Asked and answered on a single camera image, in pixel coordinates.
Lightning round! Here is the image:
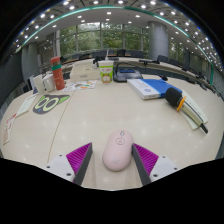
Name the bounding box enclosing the stack of white paper cups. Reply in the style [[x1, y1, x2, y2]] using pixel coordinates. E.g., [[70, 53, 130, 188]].
[[32, 73, 46, 95]]

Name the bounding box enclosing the red drink bottle green band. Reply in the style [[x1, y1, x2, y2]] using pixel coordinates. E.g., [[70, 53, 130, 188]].
[[50, 56, 66, 91]]

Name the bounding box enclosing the black microphone with orange ring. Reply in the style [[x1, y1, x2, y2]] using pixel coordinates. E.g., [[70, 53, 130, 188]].
[[164, 87, 209, 135]]

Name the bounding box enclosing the blue and white book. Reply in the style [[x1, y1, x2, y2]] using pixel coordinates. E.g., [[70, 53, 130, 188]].
[[126, 78, 184, 101]]

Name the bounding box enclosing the red and white magazine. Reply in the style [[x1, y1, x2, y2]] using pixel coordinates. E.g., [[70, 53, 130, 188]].
[[2, 113, 18, 146]]

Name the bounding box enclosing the cat face mouse pad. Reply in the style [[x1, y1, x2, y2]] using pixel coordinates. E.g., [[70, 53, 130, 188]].
[[32, 93, 71, 116]]

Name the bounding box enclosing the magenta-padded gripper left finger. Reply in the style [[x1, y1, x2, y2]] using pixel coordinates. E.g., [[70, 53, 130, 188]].
[[44, 142, 94, 187]]

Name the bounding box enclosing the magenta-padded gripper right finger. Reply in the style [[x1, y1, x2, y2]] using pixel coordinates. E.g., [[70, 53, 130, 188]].
[[131, 142, 180, 187]]

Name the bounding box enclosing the printed paper cup with straw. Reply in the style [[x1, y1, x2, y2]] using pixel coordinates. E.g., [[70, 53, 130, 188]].
[[97, 49, 115, 85]]

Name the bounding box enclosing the black desk console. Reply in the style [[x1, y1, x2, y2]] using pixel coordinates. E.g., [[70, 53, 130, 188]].
[[112, 63, 144, 83]]

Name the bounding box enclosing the cream desk organizer box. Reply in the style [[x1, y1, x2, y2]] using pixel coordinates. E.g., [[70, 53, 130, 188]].
[[69, 63, 101, 83]]

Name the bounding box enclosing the group of ceiling lights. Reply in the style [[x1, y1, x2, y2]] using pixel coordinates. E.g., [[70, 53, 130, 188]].
[[13, 0, 221, 68]]

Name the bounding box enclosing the pink computer mouse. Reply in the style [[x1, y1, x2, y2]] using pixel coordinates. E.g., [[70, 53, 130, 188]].
[[101, 129, 135, 173]]

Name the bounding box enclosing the colourful sticker sheet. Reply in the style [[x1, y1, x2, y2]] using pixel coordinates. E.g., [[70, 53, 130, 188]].
[[61, 79, 98, 93]]

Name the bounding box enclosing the white booklet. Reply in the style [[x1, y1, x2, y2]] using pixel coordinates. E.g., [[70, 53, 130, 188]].
[[179, 89, 209, 132]]

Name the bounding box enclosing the group of dark office chairs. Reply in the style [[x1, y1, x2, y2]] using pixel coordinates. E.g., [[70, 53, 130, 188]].
[[71, 49, 208, 84]]

